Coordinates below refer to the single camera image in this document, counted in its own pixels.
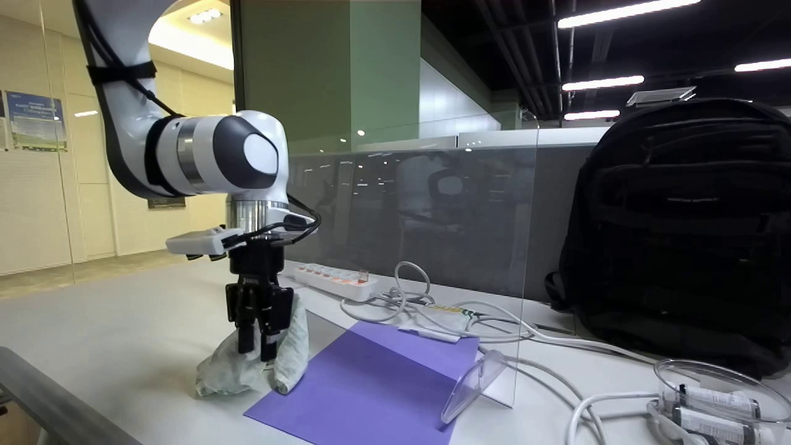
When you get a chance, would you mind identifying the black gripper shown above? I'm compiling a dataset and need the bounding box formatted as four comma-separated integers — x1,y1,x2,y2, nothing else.
224,243,293,361

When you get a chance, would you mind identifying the white cloth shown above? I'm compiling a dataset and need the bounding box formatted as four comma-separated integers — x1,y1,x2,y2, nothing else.
194,295,308,398

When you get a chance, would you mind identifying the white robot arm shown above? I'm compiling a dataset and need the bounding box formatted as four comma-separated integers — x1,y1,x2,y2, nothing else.
72,0,307,361

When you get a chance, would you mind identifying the clear glass panel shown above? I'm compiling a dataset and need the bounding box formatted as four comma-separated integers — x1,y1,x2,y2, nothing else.
286,128,540,404

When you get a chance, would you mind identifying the white power strip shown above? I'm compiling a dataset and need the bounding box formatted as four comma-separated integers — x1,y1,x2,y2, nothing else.
286,262,378,302

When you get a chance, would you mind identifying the purple paper sheet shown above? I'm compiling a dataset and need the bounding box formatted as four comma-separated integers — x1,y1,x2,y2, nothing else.
246,324,476,445

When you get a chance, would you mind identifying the grey partition divider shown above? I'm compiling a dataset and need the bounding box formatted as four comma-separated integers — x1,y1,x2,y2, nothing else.
286,126,603,299

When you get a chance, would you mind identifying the black backpack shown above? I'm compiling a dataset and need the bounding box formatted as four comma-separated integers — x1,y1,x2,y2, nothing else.
544,100,791,378

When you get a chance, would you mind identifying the white power adapter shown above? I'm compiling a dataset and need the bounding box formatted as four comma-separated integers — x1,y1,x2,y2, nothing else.
646,383,791,445

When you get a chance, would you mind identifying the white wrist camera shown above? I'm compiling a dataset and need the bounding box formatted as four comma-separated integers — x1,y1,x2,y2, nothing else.
166,215,315,259

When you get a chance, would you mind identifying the white coiled cable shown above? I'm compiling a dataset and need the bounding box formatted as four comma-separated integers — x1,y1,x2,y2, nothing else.
336,259,539,346

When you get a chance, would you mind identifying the blue wall poster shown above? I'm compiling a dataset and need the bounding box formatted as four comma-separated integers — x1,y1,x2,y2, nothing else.
5,93,66,152

